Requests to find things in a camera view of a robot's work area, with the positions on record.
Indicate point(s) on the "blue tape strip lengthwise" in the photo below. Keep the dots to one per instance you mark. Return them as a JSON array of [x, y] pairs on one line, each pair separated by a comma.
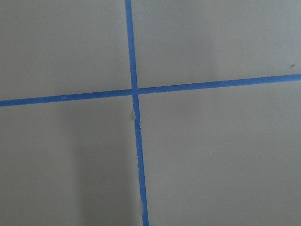
[[136, 109]]

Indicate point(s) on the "blue tape strip crosswise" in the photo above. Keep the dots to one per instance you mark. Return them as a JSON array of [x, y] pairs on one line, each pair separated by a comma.
[[151, 90]]

